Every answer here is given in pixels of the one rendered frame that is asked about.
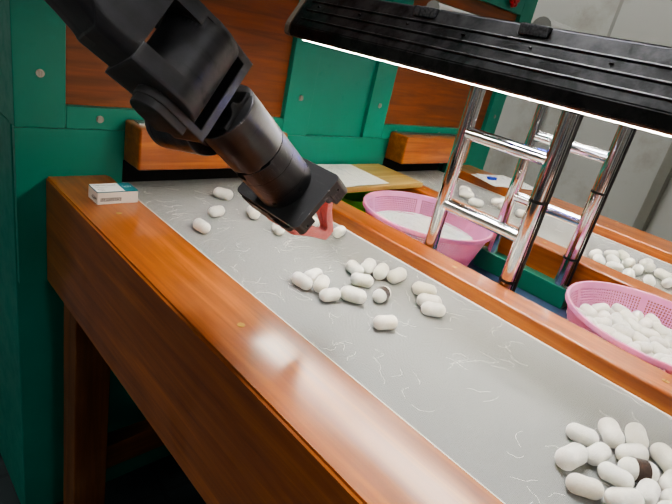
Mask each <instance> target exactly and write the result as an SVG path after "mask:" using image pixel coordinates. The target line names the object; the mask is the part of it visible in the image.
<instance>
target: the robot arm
mask: <svg viewBox="0 0 672 504"><path fill-rule="evenodd" d="M44 1H45V2H46V3H47V4H48V5H49V6H50V7H51V8H52V9H53V10H54V11H55V12H56V13H57V14H58V16H59V17H60V18H61V19H62V20H63V21H64V22H65V23H66V25H67V26H68V27H69V28H70V29H71V30H72V32H73V33H74V34H75V36H76V38H77V40H78V41H79V42H80V43H81V44H83V45H84V46H85V47H86V48H87V49H89V50H90V51H91V52H92V53H94V54H95V55H96V56H97V57H99V58H100V59H101V60H102V61H103V62H105V63H106V64H107V65H108V66H109V67H108V68H107V69H106V71H105V73H106V74H108V75H109V76H110V77H111V78H112V79H114V80H115V81H116V82H117V83H119V84H120V85H121V86H122V87H124V88H125V89H126V90H127V91H129V92H130V93H131V94H132V95H133V97H132V98H131V99H130V104H131V106H132V108H133V109H134V110H135V111H136V112H137V113H138V114H139V115H140V116H141V117H142V118H143V119H144V121H145V126H146V130H147V132H148V134H149V136H150V137H151V139H152V140H153V141H154V142H155V143H156V144H158V145H159V146H161V147H164V148H168V149H173V150H177V151H182V152H187V153H192V154H197V155H202V156H213V155H216V154H218V155H219V156H220V157H221V158H222V159H223V161H224V162H225V163H226V164H227V165H228V166H229V167H230V168H231V169H232V170H233V171H234V172H235V173H236V174H237V175H238V176H239V177H240V179H241V180H242V181H243V182H242V183H241V185H240V186H239V187H238V192H239V193H240V194H241V195H242V198H243V199H244V200H245V201H246V202H247V203H248V204H249V205H250V206H251V207H252V208H254V209H255V210H257V211H258V212H260V213H261V214H263V215H264V216H266V217H267V219H269V220H270V221H272V222H273V223H275V224H276V225H279V226H280V227H281V228H283V229H284V230H286V231H287V232H289V233H290V234H292V235H299V236H309V237H314V238H319V239H323V240H326V239H327V238H328V237H329V236H330V235H331V234H332V232H333V217H332V206H333V203H334V204H338V203H339V202H340V201H341V200H342V198H343V197H344V196H345V195H346V194H347V188H346V186H345V185H344V183H343V182H342V181H341V179H340V178H339V176H338V175H337V174H335V173H333V172H331V171H329V170H327V169H325V168H323V167H321V166H319V165H317V164H315V163H313V162H311V161H309V160H307V159H305V158H303V157H301V155H300V154H299V153H298V151H297V150H296V149H295V147H294V146H293V145H292V143H291V142H290V141H289V139H288V138H287V137H286V135H285V134H284V133H283V131H282V130H281V129H280V127H279V126H278V125H277V123H276V122H275V121H274V119H273V118H272V117H271V115H270V114H269V113H268V111H267V110H266V109H265V107H264V106H263V104H262V103H261V102H260V100H259V99H258V98H257V96H256V95H255V94H254V92H253V91H252V90H251V89H250V88H249V87H248V86H245V85H240V84H241V82H242V81H243V79H244V77H245V76H246V74H247V73H248V71H249V70H250V68H251V66H252V65H253V64H252V62H251V61H250V60H249V58H248V57H247V56H246V54H245V53H244V51H243V50H242V49H241V47H240V46H239V45H238V43H237V42H236V41H235V39H234V38H233V36H232V35H231V33H230V32H229V31H228V29H227V28H226V27H225V26H224V24H223V23H222V22H221V21H220V20H219V19H218V18H216V17H215V16H214V15H213V14H212V13H211V12H210V11H209V10H208V9H207V7H206V6H205V5H204V4H203V3H202V2H201V1H200V0H44ZM154 27H155V28H156V30H155V32H154V33H153V34H152V36H151V37H150V39H149V40H148V41H147V43H146V42H145V39H146V38H147V37H148V35H149V34H150V33H151V31H152V30H153V28H154ZM315 213H317V216H318V219H319V222H320V226H319V227H315V226H313V224H314V223H315V220H314V219H313V216H314V215H315Z"/></svg>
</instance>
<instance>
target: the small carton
mask: <svg viewBox="0 0 672 504"><path fill-rule="evenodd" d="M88 196H89V198H91V199H92V200H93V201H94V202H95V203H96V204H97V205H103V204H118V203H133V202H138V190H137V189H136V188H135V187H134V186H132V185H131V184H130V183H105V184H89V192H88Z"/></svg>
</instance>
